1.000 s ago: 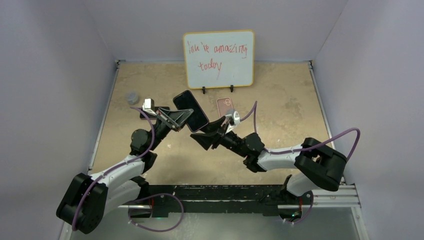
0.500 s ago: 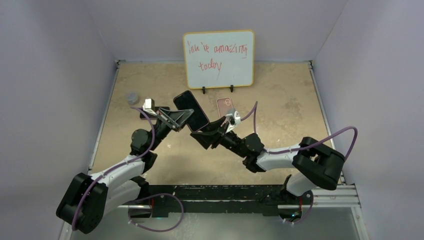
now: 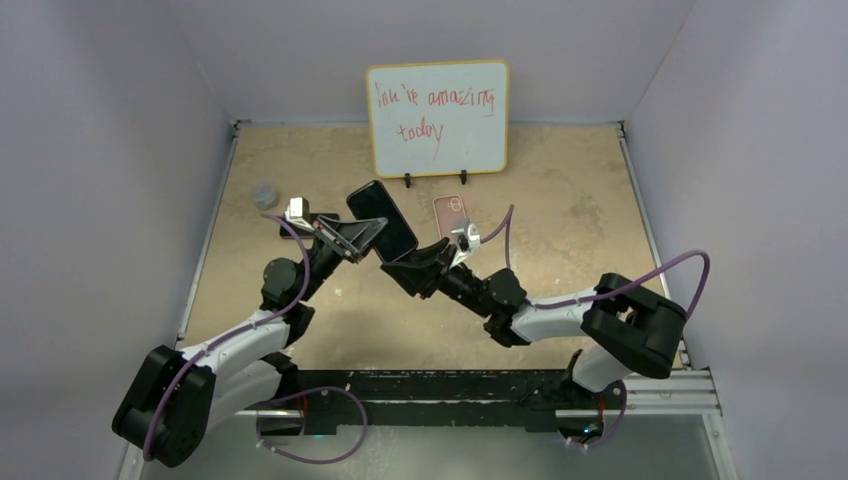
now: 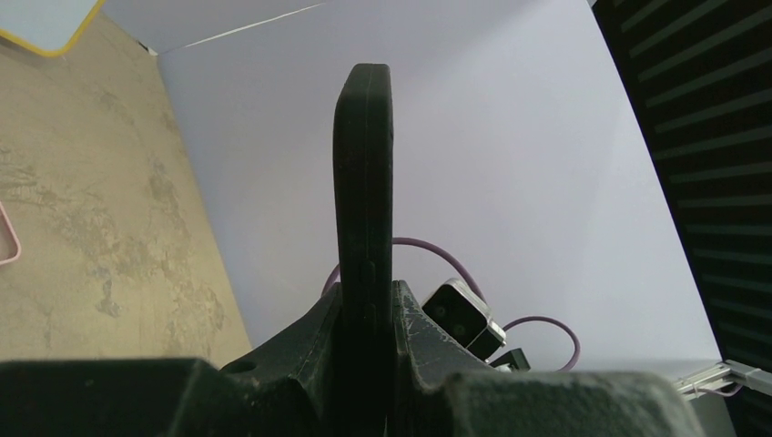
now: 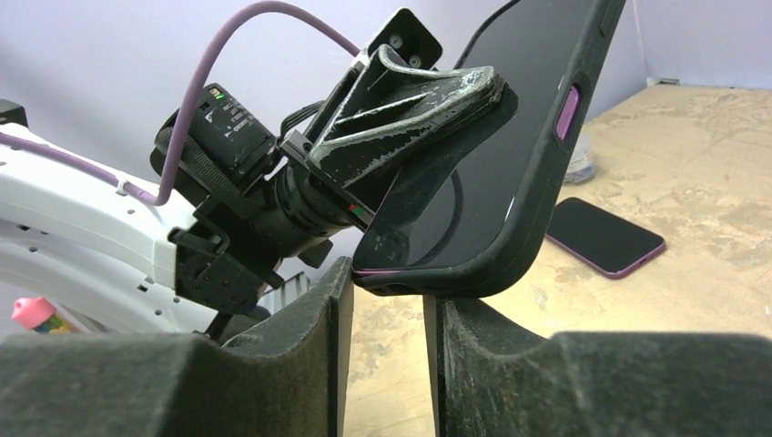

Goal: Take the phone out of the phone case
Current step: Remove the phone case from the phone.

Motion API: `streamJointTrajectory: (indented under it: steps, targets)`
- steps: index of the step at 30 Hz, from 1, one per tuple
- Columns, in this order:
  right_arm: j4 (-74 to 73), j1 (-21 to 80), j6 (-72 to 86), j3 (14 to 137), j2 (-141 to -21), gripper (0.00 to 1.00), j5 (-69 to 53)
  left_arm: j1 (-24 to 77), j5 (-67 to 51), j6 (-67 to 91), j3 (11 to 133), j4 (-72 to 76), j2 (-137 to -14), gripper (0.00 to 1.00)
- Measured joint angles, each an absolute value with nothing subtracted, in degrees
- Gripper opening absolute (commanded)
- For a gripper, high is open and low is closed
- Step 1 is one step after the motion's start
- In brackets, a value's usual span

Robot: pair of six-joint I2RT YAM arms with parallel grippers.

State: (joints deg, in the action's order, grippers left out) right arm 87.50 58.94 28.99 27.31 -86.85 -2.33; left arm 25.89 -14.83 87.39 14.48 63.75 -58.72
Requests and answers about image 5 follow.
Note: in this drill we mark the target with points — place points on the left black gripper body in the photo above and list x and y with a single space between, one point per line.
300 211

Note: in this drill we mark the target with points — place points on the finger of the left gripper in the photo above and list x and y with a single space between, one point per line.
392 111
423 208

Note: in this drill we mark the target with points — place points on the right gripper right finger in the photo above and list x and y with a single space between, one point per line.
492 377

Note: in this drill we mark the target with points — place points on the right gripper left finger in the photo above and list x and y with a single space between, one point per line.
286 376

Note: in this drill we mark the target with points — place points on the black phone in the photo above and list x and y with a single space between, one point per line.
550 53

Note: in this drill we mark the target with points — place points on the bare phone with purple edge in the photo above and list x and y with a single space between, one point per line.
610 245

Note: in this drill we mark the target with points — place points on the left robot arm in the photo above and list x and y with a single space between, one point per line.
243 200

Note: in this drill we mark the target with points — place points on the colourful bottle with pink cap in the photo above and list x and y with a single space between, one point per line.
40 316

